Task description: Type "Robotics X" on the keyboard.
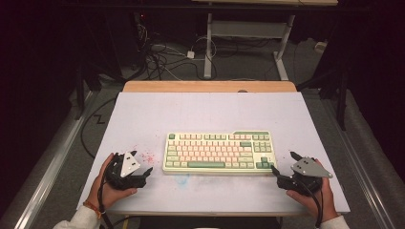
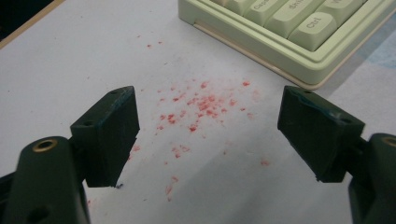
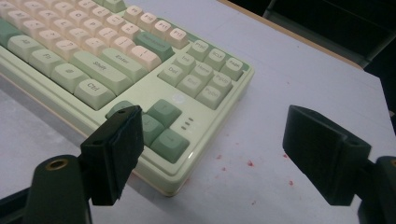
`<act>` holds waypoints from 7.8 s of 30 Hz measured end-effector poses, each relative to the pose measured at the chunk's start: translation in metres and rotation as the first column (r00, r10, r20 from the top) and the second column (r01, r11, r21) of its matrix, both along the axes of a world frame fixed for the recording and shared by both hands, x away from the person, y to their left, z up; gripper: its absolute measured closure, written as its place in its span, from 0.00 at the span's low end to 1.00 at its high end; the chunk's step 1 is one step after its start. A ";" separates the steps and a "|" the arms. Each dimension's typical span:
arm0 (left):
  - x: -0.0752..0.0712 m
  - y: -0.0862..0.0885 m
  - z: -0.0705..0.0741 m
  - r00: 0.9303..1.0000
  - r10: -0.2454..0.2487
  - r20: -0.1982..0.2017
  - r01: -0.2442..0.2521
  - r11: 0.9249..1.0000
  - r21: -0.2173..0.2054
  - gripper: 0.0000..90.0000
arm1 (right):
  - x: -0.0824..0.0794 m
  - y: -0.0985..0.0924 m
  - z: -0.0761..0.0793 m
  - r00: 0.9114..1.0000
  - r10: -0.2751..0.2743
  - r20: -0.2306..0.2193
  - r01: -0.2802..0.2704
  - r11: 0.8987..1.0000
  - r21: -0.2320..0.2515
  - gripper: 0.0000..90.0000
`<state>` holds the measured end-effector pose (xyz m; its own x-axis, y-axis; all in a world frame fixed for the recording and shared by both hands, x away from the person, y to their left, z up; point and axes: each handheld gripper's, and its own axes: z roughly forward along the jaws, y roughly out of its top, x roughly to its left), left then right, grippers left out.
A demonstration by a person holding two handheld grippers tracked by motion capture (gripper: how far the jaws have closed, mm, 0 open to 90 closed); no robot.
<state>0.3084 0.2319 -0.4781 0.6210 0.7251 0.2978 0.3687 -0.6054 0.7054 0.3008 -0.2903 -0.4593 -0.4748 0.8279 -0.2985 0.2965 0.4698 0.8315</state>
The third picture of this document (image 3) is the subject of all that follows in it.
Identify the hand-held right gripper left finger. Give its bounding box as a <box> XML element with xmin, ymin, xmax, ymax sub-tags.
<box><xmin>78</xmin><ymin>105</ymin><xmax>145</xmax><ymax>206</ymax></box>

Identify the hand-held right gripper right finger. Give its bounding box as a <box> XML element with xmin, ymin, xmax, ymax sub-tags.
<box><xmin>282</xmin><ymin>105</ymin><xmax>373</xmax><ymax>206</ymax></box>

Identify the green and cream mechanical keyboard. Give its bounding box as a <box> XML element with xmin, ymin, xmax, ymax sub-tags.
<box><xmin>0</xmin><ymin>0</ymin><xmax>256</xmax><ymax>198</ymax></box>

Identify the grey metal floor rail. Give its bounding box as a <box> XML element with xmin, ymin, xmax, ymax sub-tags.
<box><xmin>262</xmin><ymin>0</ymin><xmax>396</xmax><ymax>69</ymax></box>

